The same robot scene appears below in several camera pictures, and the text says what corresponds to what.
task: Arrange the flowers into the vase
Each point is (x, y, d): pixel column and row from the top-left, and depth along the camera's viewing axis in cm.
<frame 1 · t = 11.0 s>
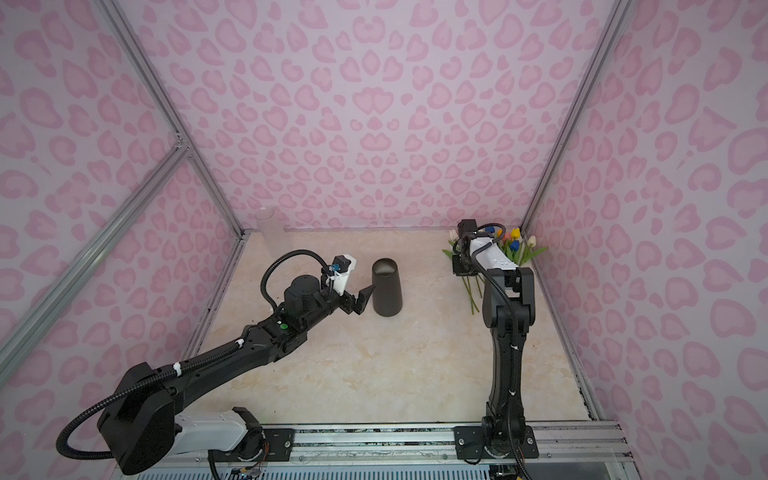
left hand: (362, 270, 77), fingers open
right hand: (468, 268, 104), fingers closed
dark grey vase: (387, 290, 90), point 12 cm above the table
clear plastic cup: (276, 239, 112), point 7 cm above the table

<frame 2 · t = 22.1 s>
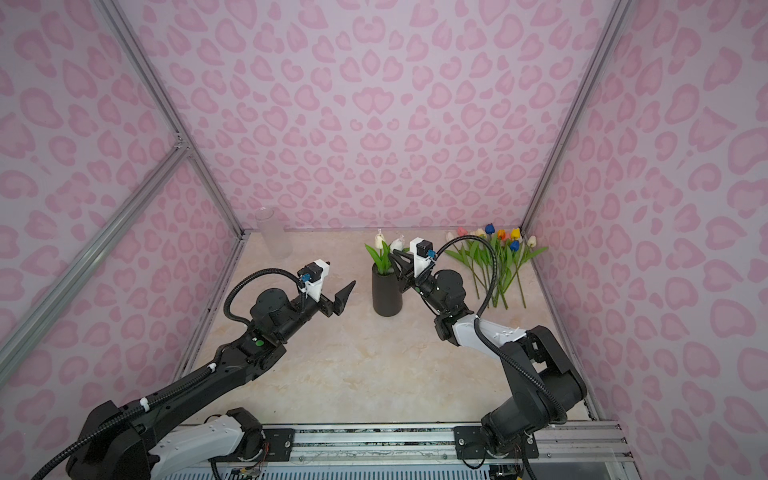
left hand: (340, 268, 73), fingers open
right hand: (392, 252, 77), fingers closed
the named things where they were.

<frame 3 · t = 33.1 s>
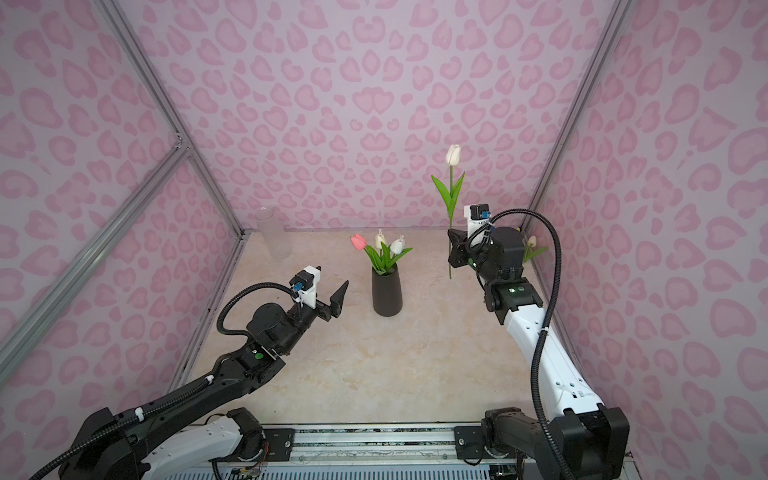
left hand: (332, 271, 71), fingers open
right hand: (451, 228, 73), fingers closed
pink tulip: (359, 242, 78), point 31 cm above the table
the other named things where they were.

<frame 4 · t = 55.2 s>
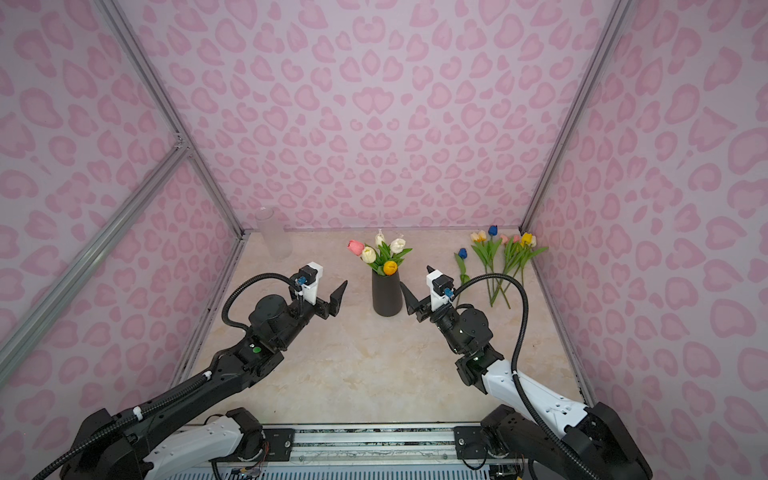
left hand: (330, 270, 73), fingers open
right hand: (414, 275, 72), fingers open
blue tulip front: (462, 254, 112), point 2 cm above the table
blue tulip back: (493, 231, 120), point 2 cm above the table
the other named things where they were.

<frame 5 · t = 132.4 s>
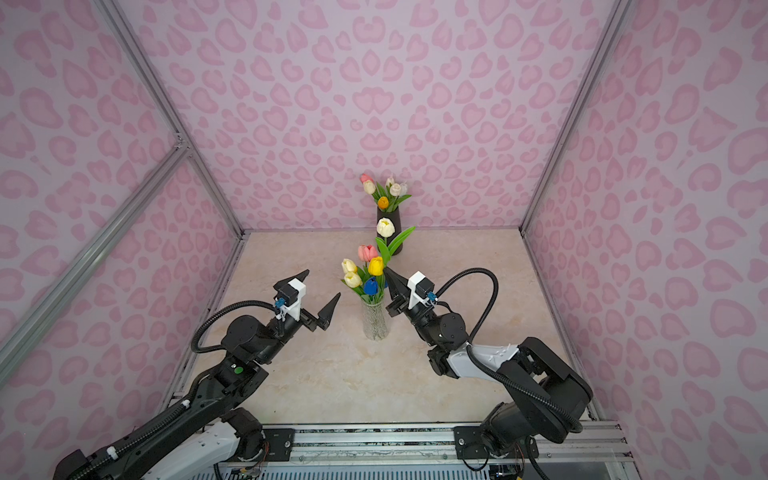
left hand: (320, 278, 68), fingers open
right hand: (385, 268, 68), fingers closed
dark grey vase: (394, 215, 105), point 17 cm above the table
blue tulip back: (371, 286, 68), point 32 cm above the table
pale yellow tulip: (349, 266, 71), point 32 cm above the table
pale yellow tulip 2: (355, 283, 70), point 31 cm above the table
